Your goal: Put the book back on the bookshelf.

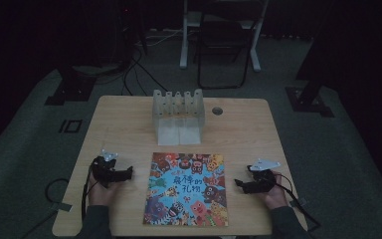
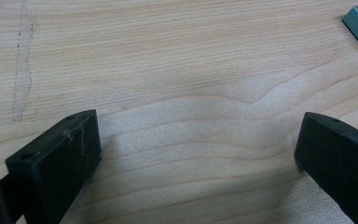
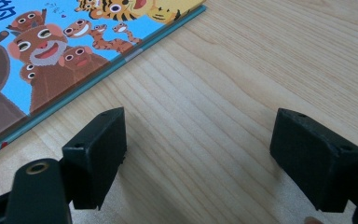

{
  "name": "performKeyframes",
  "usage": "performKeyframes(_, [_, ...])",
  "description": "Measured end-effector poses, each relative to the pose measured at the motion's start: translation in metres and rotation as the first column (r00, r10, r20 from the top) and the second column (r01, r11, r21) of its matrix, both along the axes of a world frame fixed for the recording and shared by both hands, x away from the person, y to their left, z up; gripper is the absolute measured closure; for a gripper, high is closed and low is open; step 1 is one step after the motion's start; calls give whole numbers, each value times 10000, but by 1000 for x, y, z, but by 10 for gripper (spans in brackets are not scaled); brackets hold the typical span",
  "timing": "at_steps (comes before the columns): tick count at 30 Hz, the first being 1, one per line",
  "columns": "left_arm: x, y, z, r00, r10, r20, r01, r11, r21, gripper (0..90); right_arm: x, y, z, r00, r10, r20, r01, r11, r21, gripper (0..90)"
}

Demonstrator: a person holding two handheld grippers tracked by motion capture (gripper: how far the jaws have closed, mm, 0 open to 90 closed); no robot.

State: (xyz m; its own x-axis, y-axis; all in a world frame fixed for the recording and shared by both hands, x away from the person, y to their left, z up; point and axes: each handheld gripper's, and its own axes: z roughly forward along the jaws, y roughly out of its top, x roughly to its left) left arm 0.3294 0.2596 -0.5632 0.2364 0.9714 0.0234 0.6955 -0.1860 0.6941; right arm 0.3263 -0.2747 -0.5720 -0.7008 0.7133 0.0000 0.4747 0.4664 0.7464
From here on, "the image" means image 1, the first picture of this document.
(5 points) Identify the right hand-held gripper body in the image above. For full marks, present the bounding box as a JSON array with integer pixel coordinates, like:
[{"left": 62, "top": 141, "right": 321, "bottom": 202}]
[{"left": 243, "top": 158, "right": 282, "bottom": 195}]

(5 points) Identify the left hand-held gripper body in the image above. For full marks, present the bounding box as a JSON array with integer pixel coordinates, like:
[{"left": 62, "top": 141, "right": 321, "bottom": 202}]
[{"left": 91, "top": 148, "right": 127, "bottom": 189}]

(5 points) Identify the colourful picture book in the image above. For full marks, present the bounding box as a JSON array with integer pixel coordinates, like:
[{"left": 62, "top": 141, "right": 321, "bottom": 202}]
[{"left": 142, "top": 151, "right": 230, "bottom": 228}]

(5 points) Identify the translucent plastic book rack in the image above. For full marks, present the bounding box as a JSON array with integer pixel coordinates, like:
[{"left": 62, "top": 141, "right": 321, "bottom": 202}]
[{"left": 151, "top": 88, "right": 206, "bottom": 146}]

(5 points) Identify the person's right hand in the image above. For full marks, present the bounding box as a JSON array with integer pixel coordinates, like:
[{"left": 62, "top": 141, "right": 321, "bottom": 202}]
[{"left": 259, "top": 170, "right": 289, "bottom": 210}]

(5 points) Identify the person's left hand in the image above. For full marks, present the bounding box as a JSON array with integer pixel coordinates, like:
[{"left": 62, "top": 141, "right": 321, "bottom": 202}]
[{"left": 88, "top": 173, "right": 123, "bottom": 207}]

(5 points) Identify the grey tape patch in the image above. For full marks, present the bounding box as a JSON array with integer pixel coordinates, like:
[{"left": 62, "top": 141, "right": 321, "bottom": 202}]
[{"left": 50, "top": 202, "right": 74, "bottom": 213}]

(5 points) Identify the black floor marking tape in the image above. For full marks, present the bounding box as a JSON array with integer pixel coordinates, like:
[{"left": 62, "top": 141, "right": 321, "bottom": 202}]
[{"left": 58, "top": 119, "right": 84, "bottom": 134}]

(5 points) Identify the black stand base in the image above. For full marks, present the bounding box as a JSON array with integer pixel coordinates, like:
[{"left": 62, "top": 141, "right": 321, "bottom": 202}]
[
  {"left": 44, "top": 65, "right": 97, "bottom": 107},
  {"left": 285, "top": 79, "right": 335, "bottom": 119}
]

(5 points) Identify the black folding chair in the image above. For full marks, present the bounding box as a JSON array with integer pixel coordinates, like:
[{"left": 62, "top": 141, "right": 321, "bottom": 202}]
[{"left": 196, "top": 12, "right": 251, "bottom": 91}]

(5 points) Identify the left hand-held gripper cable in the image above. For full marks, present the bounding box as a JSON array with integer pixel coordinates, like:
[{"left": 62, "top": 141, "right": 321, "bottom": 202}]
[{"left": 81, "top": 164, "right": 96, "bottom": 222}]

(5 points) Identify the hand-held gripper cable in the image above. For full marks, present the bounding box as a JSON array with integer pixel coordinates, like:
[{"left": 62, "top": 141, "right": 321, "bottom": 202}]
[
  {"left": 272, "top": 170, "right": 322, "bottom": 234},
  {"left": 81, "top": 164, "right": 96, "bottom": 222}
]

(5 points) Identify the right hand-held gripper cable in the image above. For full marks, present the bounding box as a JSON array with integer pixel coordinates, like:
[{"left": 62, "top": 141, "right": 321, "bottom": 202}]
[{"left": 272, "top": 170, "right": 322, "bottom": 234}]

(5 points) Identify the black floor cable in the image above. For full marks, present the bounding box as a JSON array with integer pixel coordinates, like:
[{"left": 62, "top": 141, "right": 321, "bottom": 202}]
[{"left": 19, "top": 177, "right": 71, "bottom": 239}]

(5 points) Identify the bundle of black floor cables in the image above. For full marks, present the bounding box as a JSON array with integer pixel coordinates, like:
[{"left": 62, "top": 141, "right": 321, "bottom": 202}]
[{"left": 120, "top": 31, "right": 171, "bottom": 98}]

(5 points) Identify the white desk frame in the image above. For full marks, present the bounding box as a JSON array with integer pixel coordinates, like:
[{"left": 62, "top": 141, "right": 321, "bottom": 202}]
[{"left": 179, "top": 0, "right": 271, "bottom": 73}]

